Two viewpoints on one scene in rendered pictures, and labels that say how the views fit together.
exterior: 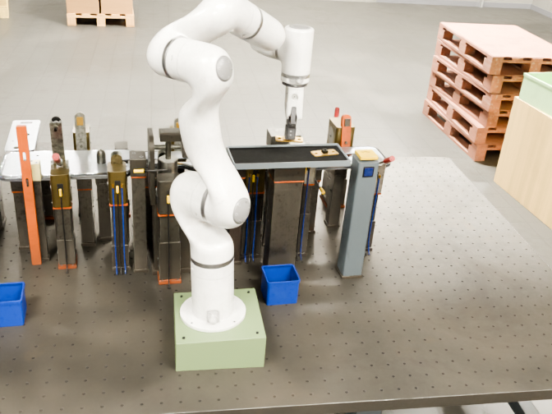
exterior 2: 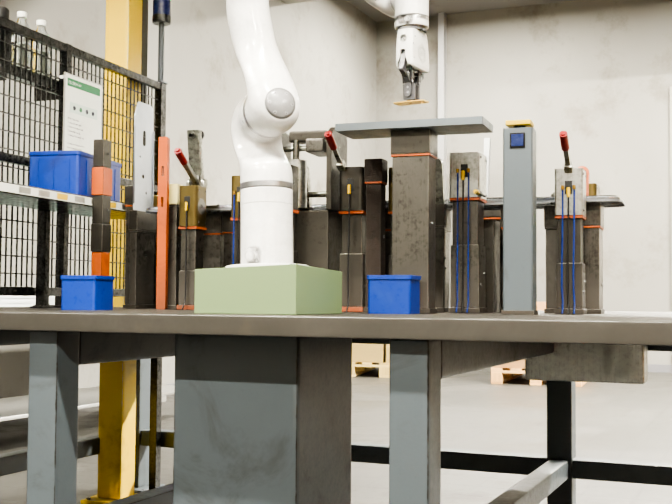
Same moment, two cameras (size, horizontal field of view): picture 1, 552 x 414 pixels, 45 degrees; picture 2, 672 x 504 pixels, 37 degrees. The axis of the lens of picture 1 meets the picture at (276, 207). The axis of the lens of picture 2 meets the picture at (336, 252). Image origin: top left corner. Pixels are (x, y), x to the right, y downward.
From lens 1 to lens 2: 1.80 m
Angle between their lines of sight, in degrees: 45
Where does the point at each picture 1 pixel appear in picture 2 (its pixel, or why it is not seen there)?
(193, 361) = (213, 299)
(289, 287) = (396, 286)
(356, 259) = (519, 281)
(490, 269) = not seen: outside the picture
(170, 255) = not seen: hidden behind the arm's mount
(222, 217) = (254, 104)
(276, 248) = (401, 255)
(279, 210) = (401, 197)
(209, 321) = (245, 257)
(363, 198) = (516, 181)
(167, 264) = not seen: hidden behind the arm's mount
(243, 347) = (269, 278)
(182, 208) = (235, 124)
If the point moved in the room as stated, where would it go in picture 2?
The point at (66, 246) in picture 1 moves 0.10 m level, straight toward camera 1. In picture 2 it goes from (186, 277) to (171, 277)
